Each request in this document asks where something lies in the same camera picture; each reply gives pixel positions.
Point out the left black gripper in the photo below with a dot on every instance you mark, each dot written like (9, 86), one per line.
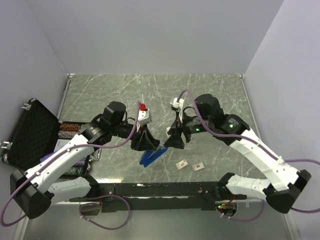
(142, 140)

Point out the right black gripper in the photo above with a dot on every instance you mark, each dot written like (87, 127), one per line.
(175, 140)

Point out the blue black stapler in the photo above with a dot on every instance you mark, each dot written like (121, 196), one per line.
(149, 156)

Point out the white stapler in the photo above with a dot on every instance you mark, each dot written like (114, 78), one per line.
(168, 132)

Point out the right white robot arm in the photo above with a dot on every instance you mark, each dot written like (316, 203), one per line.
(282, 184)

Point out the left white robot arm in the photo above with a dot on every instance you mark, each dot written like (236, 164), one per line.
(35, 189)

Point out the staple box with red mark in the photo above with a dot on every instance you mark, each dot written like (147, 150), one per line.
(181, 164)

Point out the small white staple box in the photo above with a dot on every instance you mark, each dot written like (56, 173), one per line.
(198, 166)

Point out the orange patterned tape roll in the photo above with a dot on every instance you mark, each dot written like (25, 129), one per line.
(70, 126)

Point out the purple pen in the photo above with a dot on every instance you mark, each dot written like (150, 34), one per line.
(44, 158)

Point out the black foam-lined case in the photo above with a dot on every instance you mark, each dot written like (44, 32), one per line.
(36, 134)

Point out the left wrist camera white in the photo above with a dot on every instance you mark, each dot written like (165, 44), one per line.
(144, 115)

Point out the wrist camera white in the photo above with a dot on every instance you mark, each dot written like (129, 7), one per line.
(144, 115)
(177, 104)

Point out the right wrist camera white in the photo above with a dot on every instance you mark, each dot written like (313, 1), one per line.
(177, 104)

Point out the silver case handle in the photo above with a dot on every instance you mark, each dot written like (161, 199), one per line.
(95, 156)

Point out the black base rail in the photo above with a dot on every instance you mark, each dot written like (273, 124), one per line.
(202, 195)

